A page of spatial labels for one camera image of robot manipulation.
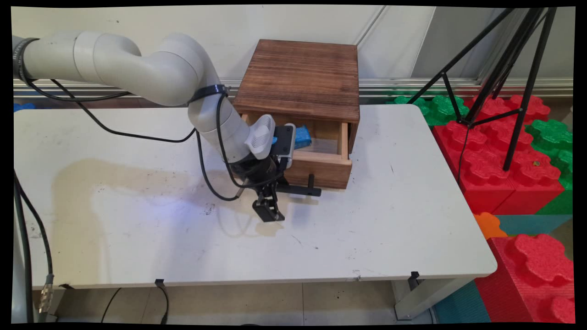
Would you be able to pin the brown wooden drawer cabinet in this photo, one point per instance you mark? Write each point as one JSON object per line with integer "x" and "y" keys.
{"x": 300, "y": 75}

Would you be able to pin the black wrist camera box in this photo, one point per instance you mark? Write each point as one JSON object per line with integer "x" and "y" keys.
{"x": 284, "y": 142}

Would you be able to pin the white table leg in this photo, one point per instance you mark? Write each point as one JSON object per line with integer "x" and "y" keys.
{"x": 422, "y": 298}

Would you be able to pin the orange foam piece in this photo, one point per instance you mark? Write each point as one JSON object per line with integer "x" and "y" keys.
{"x": 488, "y": 225}

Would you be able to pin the small blue foam piece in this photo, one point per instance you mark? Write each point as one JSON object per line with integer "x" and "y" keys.
{"x": 23, "y": 107}

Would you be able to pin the blue object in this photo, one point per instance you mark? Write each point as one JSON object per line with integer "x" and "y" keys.
{"x": 302, "y": 136}

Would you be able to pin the large red foam block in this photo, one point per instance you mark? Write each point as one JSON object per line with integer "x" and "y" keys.
{"x": 490, "y": 156}

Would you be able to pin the black tripod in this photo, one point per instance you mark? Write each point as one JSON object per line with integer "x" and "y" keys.
{"x": 500, "y": 68}

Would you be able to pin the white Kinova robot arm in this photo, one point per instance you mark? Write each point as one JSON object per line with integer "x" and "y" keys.
{"x": 151, "y": 75}

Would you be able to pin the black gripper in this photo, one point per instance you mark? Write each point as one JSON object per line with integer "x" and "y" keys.
{"x": 257, "y": 173}

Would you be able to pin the aluminium wall rail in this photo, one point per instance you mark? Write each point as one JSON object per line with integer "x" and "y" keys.
{"x": 390, "y": 87}

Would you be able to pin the black table edge clip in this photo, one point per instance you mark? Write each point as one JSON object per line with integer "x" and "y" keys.
{"x": 159, "y": 283}
{"x": 414, "y": 276}

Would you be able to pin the green foam block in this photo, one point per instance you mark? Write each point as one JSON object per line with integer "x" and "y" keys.
{"x": 442, "y": 109}
{"x": 552, "y": 135}

